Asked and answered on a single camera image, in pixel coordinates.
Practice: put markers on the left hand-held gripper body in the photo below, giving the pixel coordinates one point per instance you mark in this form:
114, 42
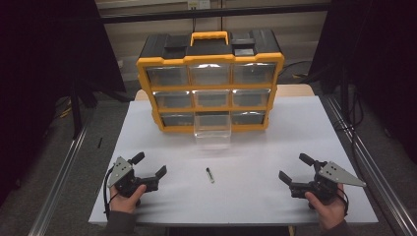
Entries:
122, 170

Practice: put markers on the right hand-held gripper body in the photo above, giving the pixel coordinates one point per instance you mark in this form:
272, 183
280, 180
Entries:
334, 173

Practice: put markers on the small screw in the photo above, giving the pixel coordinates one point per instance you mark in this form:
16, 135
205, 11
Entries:
210, 175

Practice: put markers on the clear plastic drawer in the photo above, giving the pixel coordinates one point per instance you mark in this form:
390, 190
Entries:
213, 132

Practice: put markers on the person's left hand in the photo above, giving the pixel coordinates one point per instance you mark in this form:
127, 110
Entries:
126, 201

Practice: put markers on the person's right hand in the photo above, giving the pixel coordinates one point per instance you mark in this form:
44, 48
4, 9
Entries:
329, 211

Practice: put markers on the small black stick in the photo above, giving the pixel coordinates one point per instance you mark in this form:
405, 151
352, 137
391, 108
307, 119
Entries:
100, 143

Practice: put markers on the black metal stand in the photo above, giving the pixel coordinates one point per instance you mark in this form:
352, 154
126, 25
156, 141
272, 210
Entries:
77, 111

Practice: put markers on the black curtain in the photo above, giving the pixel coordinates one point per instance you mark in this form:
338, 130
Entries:
42, 65
377, 59

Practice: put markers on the yellow and black drawer organizer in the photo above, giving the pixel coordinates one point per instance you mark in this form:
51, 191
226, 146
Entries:
209, 53

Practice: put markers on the black horizontal bar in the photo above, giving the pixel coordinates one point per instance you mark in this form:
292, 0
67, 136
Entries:
209, 13

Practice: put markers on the metal floor rail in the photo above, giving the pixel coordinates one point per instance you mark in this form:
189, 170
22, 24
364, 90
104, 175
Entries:
367, 157
55, 187

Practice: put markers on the white wall outlet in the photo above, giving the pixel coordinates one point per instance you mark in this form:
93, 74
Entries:
198, 4

